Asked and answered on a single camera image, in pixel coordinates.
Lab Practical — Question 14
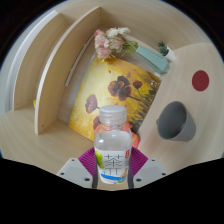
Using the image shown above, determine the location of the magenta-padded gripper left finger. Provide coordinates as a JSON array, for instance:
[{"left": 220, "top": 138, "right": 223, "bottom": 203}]
[{"left": 56, "top": 147, "right": 100, "bottom": 190}]

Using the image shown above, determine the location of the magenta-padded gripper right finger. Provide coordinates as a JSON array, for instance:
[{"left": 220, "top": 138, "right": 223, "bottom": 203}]
[{"left": 127, "top": 147, "right": 168, "bottom": 190}]

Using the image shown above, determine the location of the clear plastic drink bottle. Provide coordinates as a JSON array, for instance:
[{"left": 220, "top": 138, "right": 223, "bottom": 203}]
[{"left": 93, "top": 105, "right": 134, "bottom": 185}]

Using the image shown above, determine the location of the grey ribbed cup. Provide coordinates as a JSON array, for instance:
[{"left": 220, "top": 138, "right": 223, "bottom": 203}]
[{"left": 155, "top": 100, "right": 197, "bottom": 142}]

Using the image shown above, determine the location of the yellow poppy flower painting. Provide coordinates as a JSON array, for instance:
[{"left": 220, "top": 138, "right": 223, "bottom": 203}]
[{"left": 68, "top": 55, "right": 163, "bottom": 143}]

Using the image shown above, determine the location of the wooden desk shelf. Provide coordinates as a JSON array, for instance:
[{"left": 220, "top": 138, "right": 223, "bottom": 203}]
[{"left": 13, "top": 6, "right": 103, "bottom": 136}]

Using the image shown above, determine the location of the flat round red coaster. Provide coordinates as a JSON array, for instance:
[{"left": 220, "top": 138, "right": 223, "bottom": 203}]
[{"left": 191, "top": 69, "right": 211, "bottom": 92}]

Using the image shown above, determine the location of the white light bar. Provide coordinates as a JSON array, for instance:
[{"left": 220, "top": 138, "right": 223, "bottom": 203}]
[{"left": 64, "top": 33, "right": 96, "bottom": 88}]

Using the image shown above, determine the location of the teal faceted vase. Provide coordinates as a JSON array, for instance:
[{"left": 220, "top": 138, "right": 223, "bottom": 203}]
[{"left": 134, "top": 44, "right": 171, "bottom": 75}]

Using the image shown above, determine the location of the small potted succulent plant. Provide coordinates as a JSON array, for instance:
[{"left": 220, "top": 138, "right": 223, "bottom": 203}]
[{"left": 157, "top": 40, "right": 177, "bottom": 63}]

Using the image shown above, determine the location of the pink and white flower bouquet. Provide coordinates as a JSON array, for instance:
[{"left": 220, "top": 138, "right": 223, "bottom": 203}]
[{"left": 93, "top": 27, "right": 139, "bottom": 61}]

